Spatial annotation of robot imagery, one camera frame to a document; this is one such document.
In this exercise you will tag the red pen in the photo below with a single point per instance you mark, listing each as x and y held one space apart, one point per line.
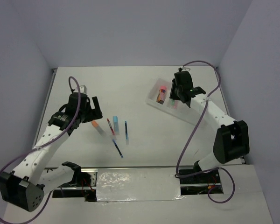
110 126

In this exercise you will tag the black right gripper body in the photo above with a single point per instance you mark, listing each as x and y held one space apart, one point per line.
178 90

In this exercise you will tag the orange highlighter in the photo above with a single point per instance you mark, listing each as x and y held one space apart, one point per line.
98 128

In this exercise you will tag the pink-capped small bottle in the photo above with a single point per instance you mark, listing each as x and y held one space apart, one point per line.
161 94

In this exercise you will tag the blue highlighter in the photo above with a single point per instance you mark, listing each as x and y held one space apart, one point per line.
116 125

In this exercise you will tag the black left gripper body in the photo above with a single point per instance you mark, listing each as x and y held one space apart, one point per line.
85 115

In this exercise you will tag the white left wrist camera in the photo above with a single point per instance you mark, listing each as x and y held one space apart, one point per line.
82 89

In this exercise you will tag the silver foil tape sheet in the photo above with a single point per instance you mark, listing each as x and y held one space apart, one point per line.
137 184

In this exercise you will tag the purple highlighter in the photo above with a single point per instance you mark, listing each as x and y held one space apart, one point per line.
175 104

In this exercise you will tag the blue pen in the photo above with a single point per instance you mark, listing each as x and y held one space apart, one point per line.
117 147

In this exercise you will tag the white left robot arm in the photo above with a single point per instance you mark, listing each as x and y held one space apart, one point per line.
26 185

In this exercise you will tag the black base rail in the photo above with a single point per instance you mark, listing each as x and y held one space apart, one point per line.
86 189

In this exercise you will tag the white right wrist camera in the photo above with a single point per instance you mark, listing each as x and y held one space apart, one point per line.
184 69

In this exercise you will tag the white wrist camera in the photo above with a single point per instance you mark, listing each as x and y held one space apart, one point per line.
82 89
184 69

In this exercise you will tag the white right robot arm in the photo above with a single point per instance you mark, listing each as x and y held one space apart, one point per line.
232 138

